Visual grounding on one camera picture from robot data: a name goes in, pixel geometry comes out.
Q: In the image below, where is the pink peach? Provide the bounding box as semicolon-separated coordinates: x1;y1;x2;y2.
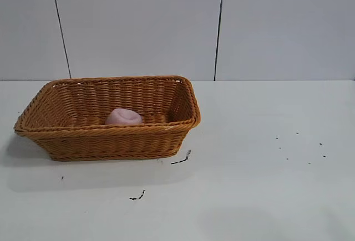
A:
105;107;144;126

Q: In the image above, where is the brown woven wicker basket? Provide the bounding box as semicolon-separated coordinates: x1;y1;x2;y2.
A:
13;75;202;162

